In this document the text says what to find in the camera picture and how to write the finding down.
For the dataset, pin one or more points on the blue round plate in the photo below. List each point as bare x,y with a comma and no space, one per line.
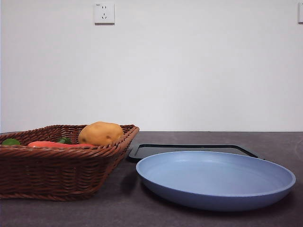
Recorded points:
213,175

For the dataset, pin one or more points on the orange carrot with green leaves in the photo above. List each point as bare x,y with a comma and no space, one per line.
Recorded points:
54,144

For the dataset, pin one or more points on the black flat tray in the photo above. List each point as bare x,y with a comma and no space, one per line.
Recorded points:
134,156

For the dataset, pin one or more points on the yellow-brown potato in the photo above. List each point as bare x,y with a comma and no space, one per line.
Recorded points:
100,133

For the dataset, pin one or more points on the green pepper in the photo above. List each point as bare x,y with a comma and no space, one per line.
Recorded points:
64,140

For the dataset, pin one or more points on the brown wicker basket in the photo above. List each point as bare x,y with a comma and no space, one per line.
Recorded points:
59,172

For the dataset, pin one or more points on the white wall socket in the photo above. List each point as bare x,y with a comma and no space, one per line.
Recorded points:
104,13

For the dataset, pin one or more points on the white wall plate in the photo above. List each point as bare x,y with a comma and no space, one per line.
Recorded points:
300,13

